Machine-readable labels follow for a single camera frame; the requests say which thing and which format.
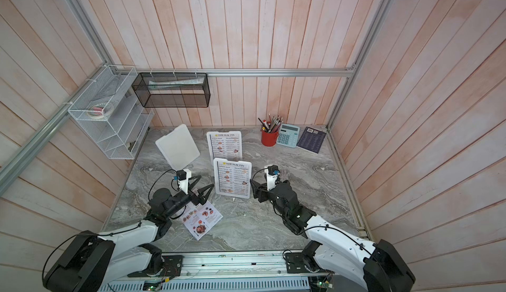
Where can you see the white wire wall shelf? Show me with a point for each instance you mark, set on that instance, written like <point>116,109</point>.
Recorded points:
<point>111,114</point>

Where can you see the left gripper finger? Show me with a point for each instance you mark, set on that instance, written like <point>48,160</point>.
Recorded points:
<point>204,194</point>
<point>193,181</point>

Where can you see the black mesh wall basket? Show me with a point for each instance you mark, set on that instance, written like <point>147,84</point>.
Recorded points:
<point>197,98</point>

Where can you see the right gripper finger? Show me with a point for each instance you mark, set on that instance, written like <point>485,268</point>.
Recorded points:
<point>261,195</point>
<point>258,187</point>

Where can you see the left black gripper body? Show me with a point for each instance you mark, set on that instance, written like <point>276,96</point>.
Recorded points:
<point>180,202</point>

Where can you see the dim sum menu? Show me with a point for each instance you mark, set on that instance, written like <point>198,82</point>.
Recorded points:
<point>225,146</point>
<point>232,178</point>

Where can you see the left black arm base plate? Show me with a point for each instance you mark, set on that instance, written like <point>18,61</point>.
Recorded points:
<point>170,266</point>

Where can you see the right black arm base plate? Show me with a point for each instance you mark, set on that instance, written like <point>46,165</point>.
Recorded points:
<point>298,263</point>

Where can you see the left red white menu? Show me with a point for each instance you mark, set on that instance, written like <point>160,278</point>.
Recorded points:
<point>200,219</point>

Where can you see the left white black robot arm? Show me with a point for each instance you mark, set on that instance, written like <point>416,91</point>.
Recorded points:
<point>92,260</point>

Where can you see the tape roll on shelf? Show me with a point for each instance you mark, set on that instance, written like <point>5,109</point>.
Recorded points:
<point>100,110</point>

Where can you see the paper inside black basket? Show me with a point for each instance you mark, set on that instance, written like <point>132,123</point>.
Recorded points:
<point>186,84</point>

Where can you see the grey desk calculator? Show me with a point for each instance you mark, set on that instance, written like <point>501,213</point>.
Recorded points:
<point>288,135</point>

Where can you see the white narrow rack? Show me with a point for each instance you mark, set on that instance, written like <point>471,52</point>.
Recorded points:
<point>232,178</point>
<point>178,148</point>
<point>224,145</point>

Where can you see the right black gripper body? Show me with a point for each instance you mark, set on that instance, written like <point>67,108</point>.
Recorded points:
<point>273,198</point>

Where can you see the dark purple card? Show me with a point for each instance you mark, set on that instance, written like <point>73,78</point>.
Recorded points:
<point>312,139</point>

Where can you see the red pen cup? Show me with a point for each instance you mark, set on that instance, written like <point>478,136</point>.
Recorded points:
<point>270,128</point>

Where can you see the aluminium front rail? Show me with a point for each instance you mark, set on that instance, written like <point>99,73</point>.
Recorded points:
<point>231,263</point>

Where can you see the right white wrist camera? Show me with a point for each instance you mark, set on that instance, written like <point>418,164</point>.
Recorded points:
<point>272,176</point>

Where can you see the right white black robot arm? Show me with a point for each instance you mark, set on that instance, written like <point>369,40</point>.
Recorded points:
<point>374,266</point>

